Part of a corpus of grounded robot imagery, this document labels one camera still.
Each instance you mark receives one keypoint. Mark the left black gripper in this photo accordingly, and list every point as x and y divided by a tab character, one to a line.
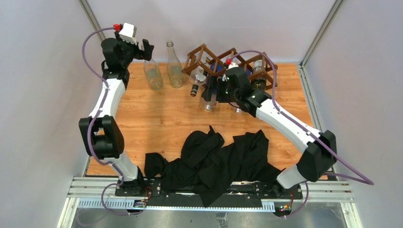
139	54

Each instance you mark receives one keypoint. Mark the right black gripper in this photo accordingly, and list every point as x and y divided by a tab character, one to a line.
220	98

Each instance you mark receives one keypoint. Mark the clear bottle dark label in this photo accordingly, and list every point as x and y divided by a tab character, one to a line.
153	75

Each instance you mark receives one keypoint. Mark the small clear black-capped bottle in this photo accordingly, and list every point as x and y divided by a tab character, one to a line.
197	78

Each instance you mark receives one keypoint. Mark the clear glass bottle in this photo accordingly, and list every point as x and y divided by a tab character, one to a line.
174	67

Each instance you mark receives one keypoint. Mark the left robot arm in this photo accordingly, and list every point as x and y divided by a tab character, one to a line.
101	135

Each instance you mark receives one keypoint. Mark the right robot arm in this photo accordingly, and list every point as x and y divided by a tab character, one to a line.
318	148

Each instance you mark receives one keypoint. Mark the blue labelled clear bottle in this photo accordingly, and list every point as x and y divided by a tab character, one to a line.
210	93

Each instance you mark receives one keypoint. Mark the brown wooden wine rack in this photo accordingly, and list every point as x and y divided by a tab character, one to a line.
215	65

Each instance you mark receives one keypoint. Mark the dark green wine bottle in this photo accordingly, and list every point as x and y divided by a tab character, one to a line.
259	82

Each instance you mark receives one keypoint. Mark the black cloth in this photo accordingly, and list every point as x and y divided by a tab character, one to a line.
210	166

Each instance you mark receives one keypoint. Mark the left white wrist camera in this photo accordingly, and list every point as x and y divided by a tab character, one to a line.
128	32

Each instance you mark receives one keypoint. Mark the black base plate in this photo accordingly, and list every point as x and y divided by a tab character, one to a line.
201	196

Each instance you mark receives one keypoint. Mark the aluminium frame rail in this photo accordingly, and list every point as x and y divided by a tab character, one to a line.
89	190

